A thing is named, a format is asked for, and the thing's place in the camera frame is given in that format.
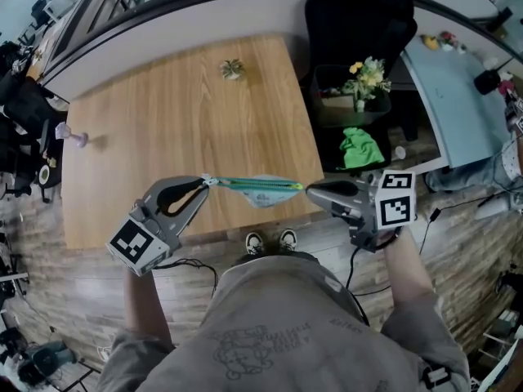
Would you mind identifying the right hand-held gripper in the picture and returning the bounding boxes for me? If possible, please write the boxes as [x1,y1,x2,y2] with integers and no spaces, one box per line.
[306,170,418,254]

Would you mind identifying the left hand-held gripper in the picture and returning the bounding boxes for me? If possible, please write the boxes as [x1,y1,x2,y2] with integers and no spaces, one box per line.
[106,176,210,277]

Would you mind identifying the teal zipper pouch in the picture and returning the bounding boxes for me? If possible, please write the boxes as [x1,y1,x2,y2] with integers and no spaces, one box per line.
[202,172,306,210]

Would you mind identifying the person's left forearm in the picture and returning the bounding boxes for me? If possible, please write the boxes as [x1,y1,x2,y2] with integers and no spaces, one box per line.
[123,259,176,349]

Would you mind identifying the person's right forearm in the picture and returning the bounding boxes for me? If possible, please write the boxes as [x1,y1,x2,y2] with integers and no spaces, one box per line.
[382,226,435,316]

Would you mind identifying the green cloth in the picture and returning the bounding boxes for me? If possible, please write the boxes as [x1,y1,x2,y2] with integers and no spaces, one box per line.
[339,127,386,170]

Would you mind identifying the person's right shoe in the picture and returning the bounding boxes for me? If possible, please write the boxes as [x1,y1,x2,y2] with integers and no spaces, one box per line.
[279,229,298,253]

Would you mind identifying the person's shoe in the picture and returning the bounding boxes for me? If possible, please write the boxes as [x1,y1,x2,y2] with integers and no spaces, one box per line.
[245,231,265,256]
[279,229,298,253]

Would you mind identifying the black storage box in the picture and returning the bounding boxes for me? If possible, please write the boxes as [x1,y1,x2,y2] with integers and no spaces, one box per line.
[309,64,392,129]

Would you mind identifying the person's left shoe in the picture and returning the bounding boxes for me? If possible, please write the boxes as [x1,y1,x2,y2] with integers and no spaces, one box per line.
[245,231,265,256]

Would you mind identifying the purple glass goblet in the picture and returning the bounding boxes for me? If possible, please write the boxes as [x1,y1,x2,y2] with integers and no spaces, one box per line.
[54,122,90,149]

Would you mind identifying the yellow flower bouquet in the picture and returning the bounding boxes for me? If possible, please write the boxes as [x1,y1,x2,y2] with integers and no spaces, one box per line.
[342,56,392,113]

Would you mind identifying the small potted plant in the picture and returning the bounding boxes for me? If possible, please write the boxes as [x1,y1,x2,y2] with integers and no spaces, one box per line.
[219,58,247,82]

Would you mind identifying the person's grey printed shirt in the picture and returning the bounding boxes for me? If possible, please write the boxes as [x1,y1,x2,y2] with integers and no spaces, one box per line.
[96,252,472,392]

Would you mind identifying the light blue desk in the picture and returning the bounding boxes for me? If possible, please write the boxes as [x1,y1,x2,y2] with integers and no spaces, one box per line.
[400,33,514,170]

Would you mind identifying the grey curved partition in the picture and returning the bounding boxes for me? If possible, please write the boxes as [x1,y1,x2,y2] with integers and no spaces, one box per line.
[40,0,311,104]

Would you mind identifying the black office chair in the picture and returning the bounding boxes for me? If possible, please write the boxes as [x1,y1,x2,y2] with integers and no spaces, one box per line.
[0,41,69,203]

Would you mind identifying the black desk gadget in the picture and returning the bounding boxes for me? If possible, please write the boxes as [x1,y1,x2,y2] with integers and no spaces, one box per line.
[473,68,501,96]

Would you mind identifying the grey floor appliance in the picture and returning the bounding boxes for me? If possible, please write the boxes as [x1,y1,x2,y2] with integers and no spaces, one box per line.
[18,340,78,383]

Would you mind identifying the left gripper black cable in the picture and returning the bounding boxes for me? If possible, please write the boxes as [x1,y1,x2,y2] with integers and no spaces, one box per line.
[153,258,220,298]

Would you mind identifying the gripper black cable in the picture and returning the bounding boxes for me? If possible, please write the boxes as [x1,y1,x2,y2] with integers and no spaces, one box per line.
[345,246,371,327]
[153,258,220,298]

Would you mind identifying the black wrist strap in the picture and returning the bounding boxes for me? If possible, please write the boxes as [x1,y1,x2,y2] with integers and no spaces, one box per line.
[382,226,404,249]

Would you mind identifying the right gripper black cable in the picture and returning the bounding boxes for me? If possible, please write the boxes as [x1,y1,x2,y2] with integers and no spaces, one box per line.
[345,246,371,327]

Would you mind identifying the black floor cable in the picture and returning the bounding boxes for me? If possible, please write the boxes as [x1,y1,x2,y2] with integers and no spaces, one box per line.
[419,193,510,255]

